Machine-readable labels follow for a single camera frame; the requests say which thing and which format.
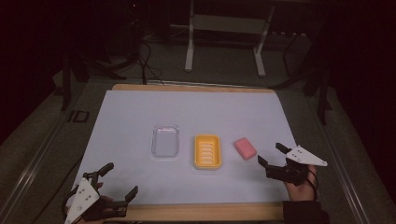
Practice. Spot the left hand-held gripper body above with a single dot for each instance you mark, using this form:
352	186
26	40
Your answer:
83	195

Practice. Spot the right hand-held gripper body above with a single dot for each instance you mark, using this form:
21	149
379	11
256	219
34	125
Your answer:
295	169

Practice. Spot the pink soap bar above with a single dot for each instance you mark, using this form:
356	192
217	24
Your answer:
245	148

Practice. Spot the yellow soap dish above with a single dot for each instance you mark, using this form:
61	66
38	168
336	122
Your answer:
207	151

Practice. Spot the clear plastic lid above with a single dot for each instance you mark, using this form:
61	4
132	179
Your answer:
165	141

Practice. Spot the person's right hand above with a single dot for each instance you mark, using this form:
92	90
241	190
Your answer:
299	190

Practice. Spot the person's left hand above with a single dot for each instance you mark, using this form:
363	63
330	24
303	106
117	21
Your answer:
107	199

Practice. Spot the black stand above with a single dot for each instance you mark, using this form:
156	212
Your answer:
66	84
322	93

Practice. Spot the white table mat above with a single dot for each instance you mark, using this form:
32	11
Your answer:
186	115

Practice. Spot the white metal stand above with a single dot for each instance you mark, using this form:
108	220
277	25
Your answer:
224	25

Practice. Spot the metal floor rail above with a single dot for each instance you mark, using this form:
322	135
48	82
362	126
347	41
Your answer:
29	166
347	177

